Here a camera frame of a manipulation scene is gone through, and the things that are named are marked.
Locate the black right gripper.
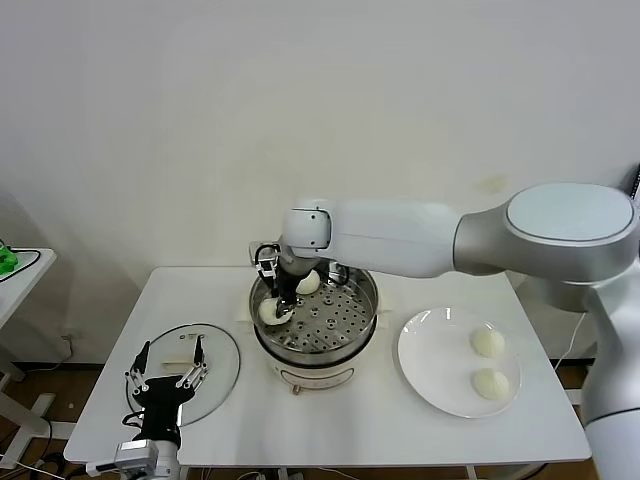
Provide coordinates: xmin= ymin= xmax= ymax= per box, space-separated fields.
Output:
xmin=274 ymin=259 xmax=301 ymax=322

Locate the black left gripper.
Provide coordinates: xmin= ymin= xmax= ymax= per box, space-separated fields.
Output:
xmin=124 ymin=334 xmax=209 ymax=444

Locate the white steamed baozi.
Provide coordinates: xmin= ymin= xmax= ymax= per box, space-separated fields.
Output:
xmin=472 ymin=368 xmax=511 ymax=401
xmin=294 ymin=272 xmax=321 ymax=296
xmin=259 ymin=298 xmax=294 ymax=326
xmin=469 ymin=327 xmax=506 ymax=359

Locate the stainless steel steamer basket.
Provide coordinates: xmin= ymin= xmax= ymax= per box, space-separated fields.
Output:
xmin=234 ymin=263 xmax=396 ymax=355

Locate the steel steamer pot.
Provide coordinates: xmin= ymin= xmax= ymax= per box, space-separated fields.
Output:
xmin=254 ymin=324 xmax=374 ymax=397

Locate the white side table with bottle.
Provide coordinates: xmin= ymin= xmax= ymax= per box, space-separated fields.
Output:
xmin=0 ymin=248 xmax=58 ymax=456

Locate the white round plate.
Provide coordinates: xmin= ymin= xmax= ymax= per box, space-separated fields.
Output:
xmin=397 ymin=305 xmax=522 ymax=419

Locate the green plastic bottle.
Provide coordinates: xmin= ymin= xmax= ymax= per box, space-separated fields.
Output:
xmin=0 ymin=239 xmax=20 ymax=275

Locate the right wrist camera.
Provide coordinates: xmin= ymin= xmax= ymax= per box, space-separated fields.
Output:
xmin=248 ymin=242 xmax=282 ymax=279

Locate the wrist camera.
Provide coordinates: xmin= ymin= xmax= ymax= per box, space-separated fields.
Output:
xmin=248 ymin=242 xmax=282 ymax=279
xmin=85 ymin=440 xmax=159 ymax=476

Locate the glass lid with cream handle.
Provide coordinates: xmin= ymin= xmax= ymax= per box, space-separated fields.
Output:
xmin=126 ymin=323 xmax=242 ymax=429

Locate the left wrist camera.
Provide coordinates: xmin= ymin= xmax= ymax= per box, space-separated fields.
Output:
xmin=85 ymin=440 xmax=159 ymax=476

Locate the black floor cable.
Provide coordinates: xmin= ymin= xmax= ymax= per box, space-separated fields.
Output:
xmin=19 ymin=417 xmax=69 ymax=474

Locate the black cable on side table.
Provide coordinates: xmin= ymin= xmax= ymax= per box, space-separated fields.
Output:
xmin=9 ymin=248 xmax=42 ymax=274

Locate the thin white cable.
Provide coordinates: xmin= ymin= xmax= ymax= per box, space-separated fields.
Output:
xmin=552 ymin=313 xmax=587 ymax=372

